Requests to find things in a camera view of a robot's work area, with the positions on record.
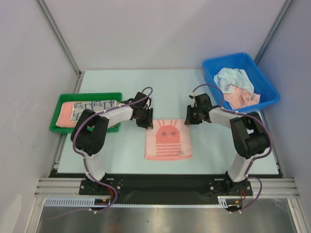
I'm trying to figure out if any pink cartoon face towel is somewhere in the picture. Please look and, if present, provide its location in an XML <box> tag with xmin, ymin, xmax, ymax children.
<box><xmin>145</xmin><ymin>119</ymin><xmax>192</xmax><ymax>161</ymax></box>

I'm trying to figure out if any blue white patterned towel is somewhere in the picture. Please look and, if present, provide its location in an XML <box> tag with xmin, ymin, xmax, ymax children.
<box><xmin>70</xmin><ymin>100</ymin><xmax>119</xmax><ymax>122</ymax></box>

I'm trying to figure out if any white light blue towel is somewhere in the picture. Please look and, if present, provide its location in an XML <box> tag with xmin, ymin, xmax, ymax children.
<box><xmin>214</xmin><ymin>67</ymin><xmax>254</xmax><ymax>94</ymax></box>

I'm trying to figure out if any pink terry towel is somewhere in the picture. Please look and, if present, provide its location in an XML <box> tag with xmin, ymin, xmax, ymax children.
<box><xmin>56</xmin><ymin>101</ymin><xmax>76</xmax><ymax>128</ymax></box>

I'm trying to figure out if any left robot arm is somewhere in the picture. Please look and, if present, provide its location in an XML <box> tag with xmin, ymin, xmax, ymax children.
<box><xmin>70</xmin><ymin>91</ymin><xmax>153</xmax><ymax>194</ymax></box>

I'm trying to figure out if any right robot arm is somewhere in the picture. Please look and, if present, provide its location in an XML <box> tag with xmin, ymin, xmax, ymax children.
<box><xmin>185</xmin><ymin>94</ymin><xmax>271</xmax><ymax>195</ymax></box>

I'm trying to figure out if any green plastic tray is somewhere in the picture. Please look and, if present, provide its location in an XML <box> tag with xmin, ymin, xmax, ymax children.
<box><xmin>50</xmin><ymin>92</ymin><xmax>122</xmax><ymax>133</ymax></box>

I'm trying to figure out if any pale pink towel in bin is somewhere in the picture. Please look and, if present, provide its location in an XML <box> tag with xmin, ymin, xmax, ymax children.
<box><xmin>224</xmin><ymin>86</ymin><xmax>260</xmax><ymax>110</ymax></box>

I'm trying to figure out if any blue plastic bin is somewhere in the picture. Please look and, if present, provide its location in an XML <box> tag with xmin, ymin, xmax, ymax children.
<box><xmin>202</xmin><ymin>52</ymin><xmax>280</xmax><ymax>113</ymax></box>

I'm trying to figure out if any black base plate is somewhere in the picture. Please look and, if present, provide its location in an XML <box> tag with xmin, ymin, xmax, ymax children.
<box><xmin>49</xmin><ymin>172</ymin><xmax>281</xmax><ymax>204</ymax></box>

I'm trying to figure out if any white cable duct rail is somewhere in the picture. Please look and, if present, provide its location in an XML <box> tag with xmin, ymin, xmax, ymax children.
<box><xmin>44</xmin><ymin>197</ymin><xmax>239</xmax><ymax>210</ymax></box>

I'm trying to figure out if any aluminium frame rail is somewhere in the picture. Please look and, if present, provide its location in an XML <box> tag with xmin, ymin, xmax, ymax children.
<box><xmin>35</xmin><ymin>178</ymin><xmax>299</xmax><ymax>199</ymax></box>

